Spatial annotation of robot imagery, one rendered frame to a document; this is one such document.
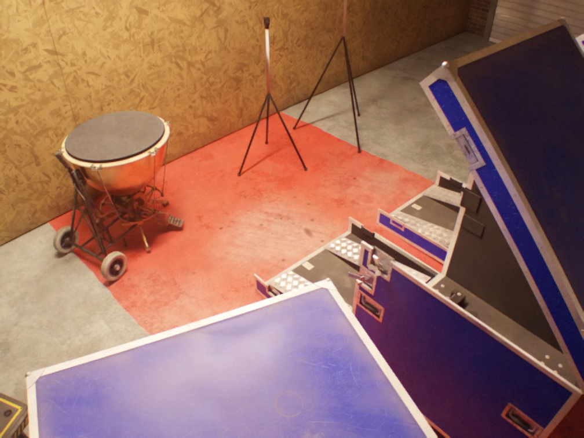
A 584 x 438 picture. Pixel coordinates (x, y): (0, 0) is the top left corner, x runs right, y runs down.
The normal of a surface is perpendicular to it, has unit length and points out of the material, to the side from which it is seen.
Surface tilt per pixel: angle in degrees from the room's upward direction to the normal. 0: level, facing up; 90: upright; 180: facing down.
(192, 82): 90
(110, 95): 90
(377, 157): 0
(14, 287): 0
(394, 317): 90
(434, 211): 2
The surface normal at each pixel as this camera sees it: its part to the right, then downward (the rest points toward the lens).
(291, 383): 0.00, -0.76
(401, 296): -0.76, 0.43
